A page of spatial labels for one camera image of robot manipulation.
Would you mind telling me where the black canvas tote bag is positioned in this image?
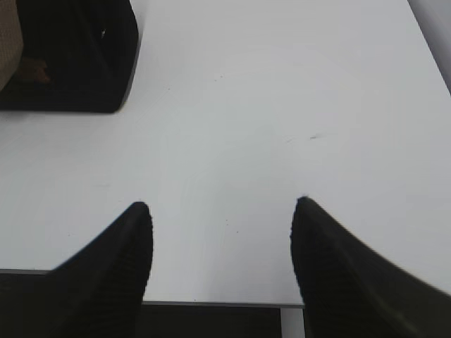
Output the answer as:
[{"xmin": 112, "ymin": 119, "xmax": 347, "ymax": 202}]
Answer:
[{"xmin": 1, "ymin": 1, "xmax": 139, "ymax": 113}]

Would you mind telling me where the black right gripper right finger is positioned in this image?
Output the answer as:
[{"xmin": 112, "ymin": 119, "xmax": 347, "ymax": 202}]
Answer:
[{"xmin": 290, "ymin": 196, "xmax": 450, "ymax": 337}]

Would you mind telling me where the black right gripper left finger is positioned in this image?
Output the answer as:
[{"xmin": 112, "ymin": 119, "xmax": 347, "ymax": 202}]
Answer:
[{"xmin": 1, "ymin": 202, "xmax": 153, "ymax": 337}]

